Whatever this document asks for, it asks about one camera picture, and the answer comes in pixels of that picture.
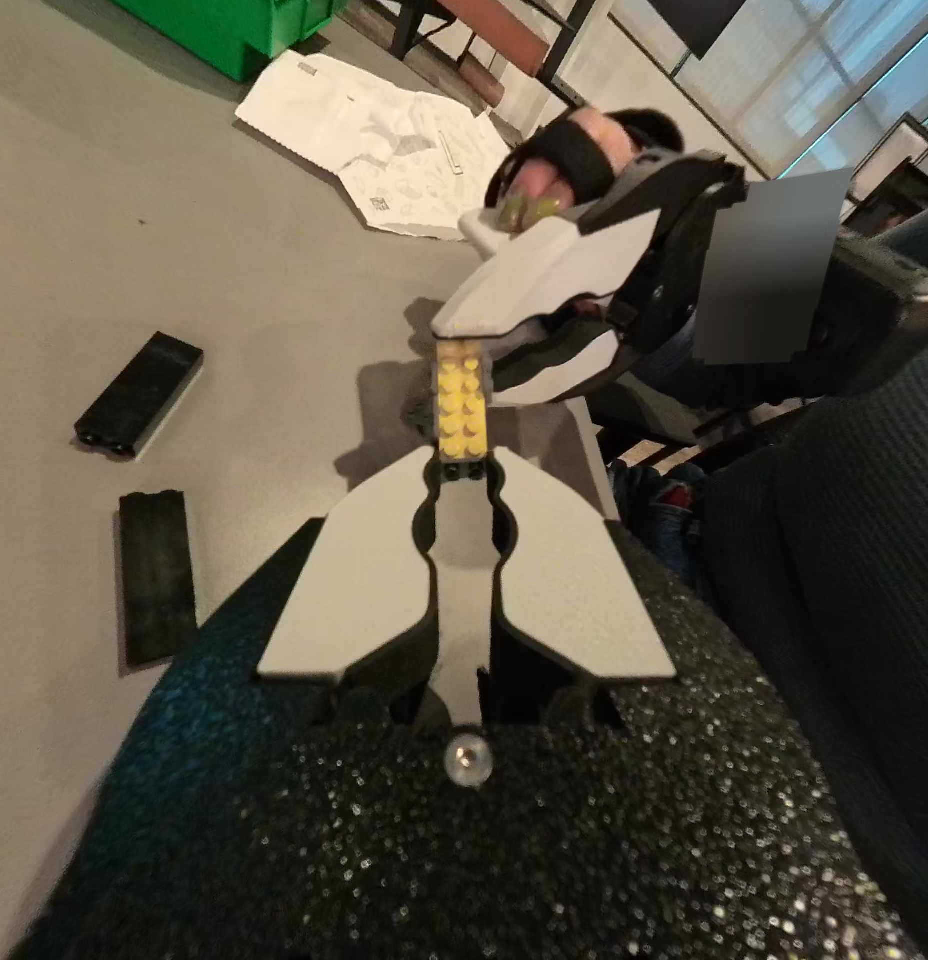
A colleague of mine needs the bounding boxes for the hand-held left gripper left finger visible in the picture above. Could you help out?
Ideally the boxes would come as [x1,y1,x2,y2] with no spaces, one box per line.
[254,447,444,689]

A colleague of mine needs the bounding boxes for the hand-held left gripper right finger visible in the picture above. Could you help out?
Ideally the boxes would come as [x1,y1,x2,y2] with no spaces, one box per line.
[492,446,678,693]

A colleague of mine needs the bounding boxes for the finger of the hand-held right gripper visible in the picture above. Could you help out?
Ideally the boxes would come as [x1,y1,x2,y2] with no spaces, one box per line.
[494,326,626,411]
[431,208,665,340]

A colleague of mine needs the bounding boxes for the grey and yellow brick assembly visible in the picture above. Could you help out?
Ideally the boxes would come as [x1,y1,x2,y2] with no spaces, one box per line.
[415,337,502,483]

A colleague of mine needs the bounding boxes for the long black brick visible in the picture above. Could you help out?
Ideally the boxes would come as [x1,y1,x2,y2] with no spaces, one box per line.
[117,489,200,669]
[74,330,205,461]

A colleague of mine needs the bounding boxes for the person's right forearm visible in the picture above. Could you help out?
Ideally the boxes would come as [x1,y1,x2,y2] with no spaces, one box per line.
[606,107,688,155]

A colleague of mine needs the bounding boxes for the grey desk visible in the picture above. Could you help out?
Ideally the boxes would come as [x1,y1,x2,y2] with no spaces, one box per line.
[0,0,622,960]

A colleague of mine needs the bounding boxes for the person's right hand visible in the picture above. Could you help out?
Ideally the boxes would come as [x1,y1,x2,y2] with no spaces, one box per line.
[494,108,643,234]

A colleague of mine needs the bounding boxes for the brown-panel metal table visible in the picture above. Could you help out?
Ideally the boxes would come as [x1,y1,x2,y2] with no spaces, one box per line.
[359,0,611,110]

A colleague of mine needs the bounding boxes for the flat white printed paper bag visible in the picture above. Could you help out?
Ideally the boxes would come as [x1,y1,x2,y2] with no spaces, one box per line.
[233,50,515,243]

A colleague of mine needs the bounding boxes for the black monitor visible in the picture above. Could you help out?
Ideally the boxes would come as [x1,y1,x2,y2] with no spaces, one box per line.
[644,0,748,63]

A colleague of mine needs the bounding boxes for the green plastic bin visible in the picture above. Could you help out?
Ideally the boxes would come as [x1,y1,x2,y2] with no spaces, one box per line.
[110,0,352,84]

